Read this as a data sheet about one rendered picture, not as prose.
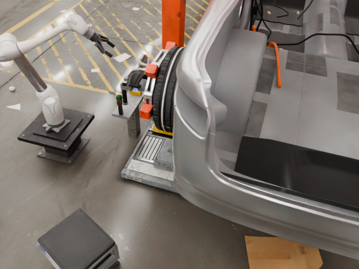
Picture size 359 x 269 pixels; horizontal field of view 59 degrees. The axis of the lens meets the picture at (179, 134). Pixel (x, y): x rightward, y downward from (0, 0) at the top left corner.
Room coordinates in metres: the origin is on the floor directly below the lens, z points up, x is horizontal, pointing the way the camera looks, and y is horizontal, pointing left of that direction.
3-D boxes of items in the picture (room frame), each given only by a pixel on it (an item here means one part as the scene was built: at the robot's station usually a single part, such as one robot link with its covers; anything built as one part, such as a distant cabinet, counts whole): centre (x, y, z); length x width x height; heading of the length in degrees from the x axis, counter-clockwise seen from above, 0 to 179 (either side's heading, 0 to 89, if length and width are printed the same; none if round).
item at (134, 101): (2.35, 0.48, 0.44); 0.43 x 0.17 x 0.03; 164
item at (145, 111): (1.74, 0.24, 0.85); 0.09 x 0.08 x 0.07; 164
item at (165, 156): (2.00, 0.00, 0.32); 0.40 x 0.30 x 0.28; 164
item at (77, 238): (0.99, 0.66, 0.17); 0.43 x 0.36 x 0.34; 50
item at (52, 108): (2.15, 1.14, 0.48); 0.18 x 0.16 x 0.22; 25
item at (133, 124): (2.38, 0.47, 0.21); 0.10 x 0.10 x 0.42; 74
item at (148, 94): (2.04, 0.16, 0.85); 0.54 x 0.07 x 0.54; 164
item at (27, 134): (2.14, 1.14, 0.15); 0.50 x 0.50 x 0.30; 75
